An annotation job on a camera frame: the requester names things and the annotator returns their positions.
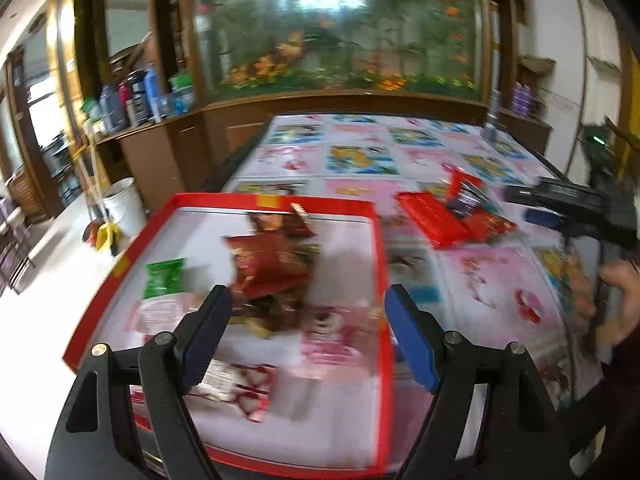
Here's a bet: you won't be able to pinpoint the green lid container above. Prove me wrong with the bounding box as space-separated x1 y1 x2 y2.
167 72 196 113

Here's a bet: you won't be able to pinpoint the wooden broom handles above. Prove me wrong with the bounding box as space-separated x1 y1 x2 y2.
82 120 113 226

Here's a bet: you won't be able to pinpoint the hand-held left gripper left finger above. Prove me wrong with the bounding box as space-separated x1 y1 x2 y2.
44 284 233 480

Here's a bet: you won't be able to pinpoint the green snack packet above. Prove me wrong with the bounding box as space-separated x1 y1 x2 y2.
144 258 187 301

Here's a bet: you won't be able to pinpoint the person's right hand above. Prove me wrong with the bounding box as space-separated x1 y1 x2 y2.
571 259 640 347

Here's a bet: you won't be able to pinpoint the wooden cabinet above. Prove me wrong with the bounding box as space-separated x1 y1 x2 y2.
95 90 553 216

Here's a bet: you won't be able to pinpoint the white plastic bucket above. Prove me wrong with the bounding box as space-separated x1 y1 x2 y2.
102 176 148 238

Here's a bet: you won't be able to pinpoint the yellow dustpan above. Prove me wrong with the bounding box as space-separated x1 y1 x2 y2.
95 222 121 251

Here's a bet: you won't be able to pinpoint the white red snack packet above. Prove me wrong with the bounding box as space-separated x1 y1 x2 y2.
197 360 278 423

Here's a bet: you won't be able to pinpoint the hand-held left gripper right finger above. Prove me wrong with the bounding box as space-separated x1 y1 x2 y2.
384 283 572 480

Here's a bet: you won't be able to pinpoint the fruit print tablecloth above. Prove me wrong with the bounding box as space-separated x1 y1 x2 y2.
220 112 608 411

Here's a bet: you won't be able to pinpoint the person's right forearm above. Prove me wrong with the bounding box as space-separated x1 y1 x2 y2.
565 325 640 466

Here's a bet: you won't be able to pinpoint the light blue bottle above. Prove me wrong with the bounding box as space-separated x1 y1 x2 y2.
99 84 126 133

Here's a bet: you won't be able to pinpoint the dark brown snack packet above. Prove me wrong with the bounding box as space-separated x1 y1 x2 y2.
235 295 311 338

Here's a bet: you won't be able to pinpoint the dark red snack packet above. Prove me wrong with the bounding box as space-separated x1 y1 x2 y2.
246 203 316 238

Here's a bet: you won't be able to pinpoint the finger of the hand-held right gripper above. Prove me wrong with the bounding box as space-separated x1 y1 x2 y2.
524 208 571 228
502 184 556 207

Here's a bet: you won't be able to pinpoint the pink white snack packet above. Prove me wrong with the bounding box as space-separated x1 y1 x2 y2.
125 294 201 333

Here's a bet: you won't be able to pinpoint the glass tank with artificial flowers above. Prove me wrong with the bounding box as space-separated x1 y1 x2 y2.
192 0 488 106

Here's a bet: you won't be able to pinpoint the red snack tray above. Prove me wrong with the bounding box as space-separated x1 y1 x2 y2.
62 192 393 478

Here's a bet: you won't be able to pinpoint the wicker basket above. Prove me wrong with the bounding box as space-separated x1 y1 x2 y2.
7 167 48 223

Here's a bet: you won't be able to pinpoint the red gold snack packet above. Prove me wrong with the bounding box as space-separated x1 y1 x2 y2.
460 210 518 242

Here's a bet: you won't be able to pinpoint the red brown snack packet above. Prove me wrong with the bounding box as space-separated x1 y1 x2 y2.
223 232 321 306

